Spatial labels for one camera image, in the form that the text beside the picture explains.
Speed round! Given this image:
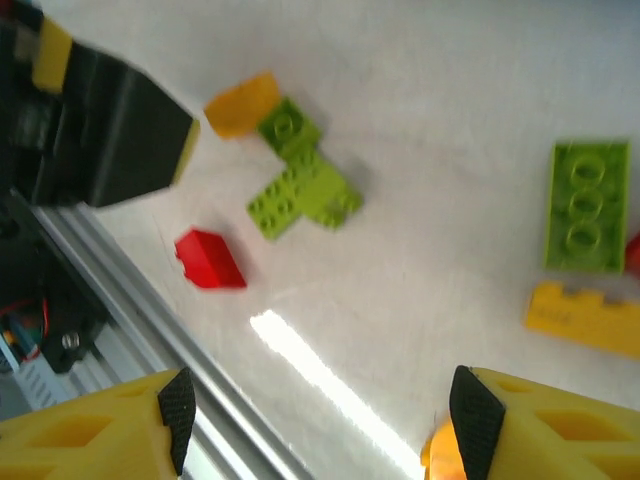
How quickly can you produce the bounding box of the red lego brick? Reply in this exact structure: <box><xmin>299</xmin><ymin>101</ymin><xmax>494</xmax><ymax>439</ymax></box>
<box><xmin>623</xmin><ymin>233</ymin><xmax>640</xmax><ymax>279</ymax></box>

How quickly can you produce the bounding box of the yellow round lego piece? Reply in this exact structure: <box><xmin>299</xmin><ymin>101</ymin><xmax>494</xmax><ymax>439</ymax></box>
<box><xmin>419</xmin><ymin>418</ymin><xmax>469</xmax><ymax>480</ymax></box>

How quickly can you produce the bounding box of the yellow lego brick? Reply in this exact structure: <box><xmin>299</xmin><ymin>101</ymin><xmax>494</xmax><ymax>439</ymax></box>
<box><xmin>522</xmin><ymin>279</ymin><xmax>640</xmax><ymax>362</ymax></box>
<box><xmin>203</xmin><ymin>69</ymin><xmax>282</xmax><ymax>142</ymax></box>

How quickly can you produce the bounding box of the slotted grey cable duct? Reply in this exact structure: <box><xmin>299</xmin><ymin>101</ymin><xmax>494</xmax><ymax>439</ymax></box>
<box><xmin>13</xmin><ymin>357</ymin><xmax>72</xmax><ymax>417</ymax></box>

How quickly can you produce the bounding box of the green two-by-four lego brick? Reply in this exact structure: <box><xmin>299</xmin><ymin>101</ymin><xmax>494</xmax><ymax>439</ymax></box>
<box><xmin>542</xmin><ymin>141</ymin><xmax>632</xmax><ymax>275</ymax></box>
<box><xmin>246</xmin><ymin>163</ymin><xmax>321</xmax><ymax>242</ymax></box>

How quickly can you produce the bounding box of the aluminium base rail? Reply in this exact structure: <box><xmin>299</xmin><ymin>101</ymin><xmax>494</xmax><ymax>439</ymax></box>
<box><xmin>29</xmin><ymin>199</ymin><xmax>321</xmax><ymax>480</ymax></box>

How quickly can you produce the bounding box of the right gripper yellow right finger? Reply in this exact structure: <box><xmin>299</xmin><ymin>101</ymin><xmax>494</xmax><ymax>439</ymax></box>
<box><xmin>448</xmin><ymin>365</ymin><xmax>640</xmax><ymax>480</ymax></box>

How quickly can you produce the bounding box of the red lego arch piece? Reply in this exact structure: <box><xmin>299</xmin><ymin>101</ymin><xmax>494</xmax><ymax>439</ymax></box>
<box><xmin>173</xmin><ymin>227</ymin><xmax>249</xmax><ymax>291</ymax></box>

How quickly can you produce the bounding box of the small circuit board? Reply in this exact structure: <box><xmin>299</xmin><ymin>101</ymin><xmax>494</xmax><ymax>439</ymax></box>
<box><xmin>0</xmin><ymin>312</ymin><xmax>44</xmax><ymax>374</ymax></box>

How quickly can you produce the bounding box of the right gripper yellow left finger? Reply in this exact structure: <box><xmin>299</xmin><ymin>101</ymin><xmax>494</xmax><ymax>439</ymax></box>
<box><xmin>0</xmin><ymin>367</ymin><xmax>197</xmax><ymax>480</ymax></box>

